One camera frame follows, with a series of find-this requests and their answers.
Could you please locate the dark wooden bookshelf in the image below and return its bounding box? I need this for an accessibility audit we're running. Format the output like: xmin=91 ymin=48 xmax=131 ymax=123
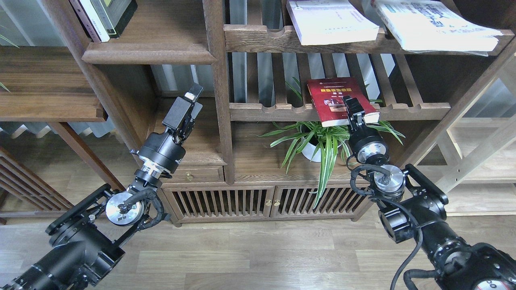
xmin=43 ymin=0 xmax=515 ymax=207

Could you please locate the white book Chinese title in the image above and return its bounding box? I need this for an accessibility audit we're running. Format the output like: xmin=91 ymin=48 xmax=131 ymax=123
xmin=371 ymin=0 xmax=502 ymax=52

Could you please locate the dark green black book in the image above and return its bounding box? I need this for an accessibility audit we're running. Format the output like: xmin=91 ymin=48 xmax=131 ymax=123
xmin=92 ymin=0 xmax=138 ymax=39

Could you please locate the white plant pot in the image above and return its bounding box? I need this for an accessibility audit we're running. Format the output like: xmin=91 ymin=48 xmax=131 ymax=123
xmin=302 ymin=133 xmax=321 ymax=163

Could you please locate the light wooden shelf frame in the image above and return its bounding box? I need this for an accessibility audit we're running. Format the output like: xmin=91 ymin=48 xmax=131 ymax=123
xmin=421 ymin=55 xmax=516 ymax=216

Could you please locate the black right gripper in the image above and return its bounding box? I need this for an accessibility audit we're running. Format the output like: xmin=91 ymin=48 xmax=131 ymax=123
xmin=343 ymin=96 xmax=389 ymax=166

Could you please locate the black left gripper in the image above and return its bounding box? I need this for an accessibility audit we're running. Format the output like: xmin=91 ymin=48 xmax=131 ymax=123
xmin=131 ymin=83 xmax=204 ymax=183

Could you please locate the white spine book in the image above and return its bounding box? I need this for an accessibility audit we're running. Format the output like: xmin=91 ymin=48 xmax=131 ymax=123
xmin=79 ymin=0 xmax=110 ymax=42

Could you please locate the red cover book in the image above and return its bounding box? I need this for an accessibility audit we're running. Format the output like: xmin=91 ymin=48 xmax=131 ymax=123
xmin=307 ymin=77 xmax=380 ymax=127

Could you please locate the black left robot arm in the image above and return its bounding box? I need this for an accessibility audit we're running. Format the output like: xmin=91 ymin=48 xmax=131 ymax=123
xmin=2 ymin=83 xmax=203 ymax=290

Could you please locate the green spider plant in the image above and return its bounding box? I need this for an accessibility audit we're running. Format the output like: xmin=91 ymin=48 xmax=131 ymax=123
xmin=265 ymin=116 xmax=404 ymax=204

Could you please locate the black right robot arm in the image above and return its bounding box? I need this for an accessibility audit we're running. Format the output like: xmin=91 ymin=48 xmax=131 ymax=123
xmin=343 ymin=96 xmax=516 ymax=290

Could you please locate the pale purple white book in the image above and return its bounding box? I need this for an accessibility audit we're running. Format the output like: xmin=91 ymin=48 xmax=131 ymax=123
xmin=286 ymin=0 xmax=379 ymax=46

